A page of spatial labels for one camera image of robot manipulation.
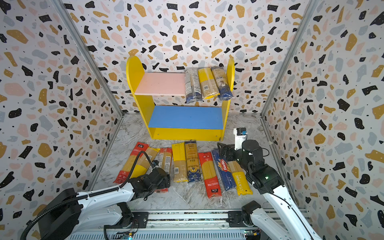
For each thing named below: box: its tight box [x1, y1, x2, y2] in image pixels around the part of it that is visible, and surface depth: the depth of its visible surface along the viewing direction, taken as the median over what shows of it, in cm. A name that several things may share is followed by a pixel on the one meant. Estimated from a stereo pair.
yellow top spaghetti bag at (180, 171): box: [172, 142, 189, 183], surface depth 94 cm
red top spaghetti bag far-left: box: [113, 142, 150, 184], surface depth 93 cm
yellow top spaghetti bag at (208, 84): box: [198, 67, 220, 100], surface depth 77 cm
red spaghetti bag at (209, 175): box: [198, 152, 222, 199], surface depth 89 cm
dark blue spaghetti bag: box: [184, 140, 202, 183], surface depth 94 cm
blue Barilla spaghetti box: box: [211, 149, 237, 191], surface depth 89 cm
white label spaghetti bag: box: [184, 67, 204, 104], surface depth 76 cm
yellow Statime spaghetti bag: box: [227, 160, 253, 196], surface depth 87 cm
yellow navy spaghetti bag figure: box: [211, 66, 234, 101], surface depth 76 cm
